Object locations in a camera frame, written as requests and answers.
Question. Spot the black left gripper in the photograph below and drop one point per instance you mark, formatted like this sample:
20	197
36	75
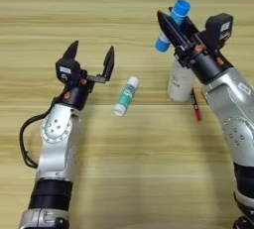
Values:
76	97

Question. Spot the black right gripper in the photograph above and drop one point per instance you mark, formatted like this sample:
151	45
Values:
206	64

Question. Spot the blue glue stick tube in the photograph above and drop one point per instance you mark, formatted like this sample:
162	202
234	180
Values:
180	10

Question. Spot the clear water bottle red cap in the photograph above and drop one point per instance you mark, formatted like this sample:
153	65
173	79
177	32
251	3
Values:
180	84

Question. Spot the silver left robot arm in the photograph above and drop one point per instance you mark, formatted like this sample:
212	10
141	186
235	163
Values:
58	143

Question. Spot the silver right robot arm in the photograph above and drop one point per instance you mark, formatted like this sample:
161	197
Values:
236	117

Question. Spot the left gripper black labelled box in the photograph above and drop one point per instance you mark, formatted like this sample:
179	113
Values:
67	71

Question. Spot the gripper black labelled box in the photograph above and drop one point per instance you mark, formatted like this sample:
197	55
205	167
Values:
220	29
67	71

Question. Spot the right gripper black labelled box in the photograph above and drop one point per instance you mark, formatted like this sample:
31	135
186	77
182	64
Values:
220	29

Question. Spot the green and white glue stick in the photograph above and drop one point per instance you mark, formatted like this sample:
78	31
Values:
126	95

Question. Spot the red and black marker pen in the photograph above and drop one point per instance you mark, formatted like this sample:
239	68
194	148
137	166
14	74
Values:
196	105

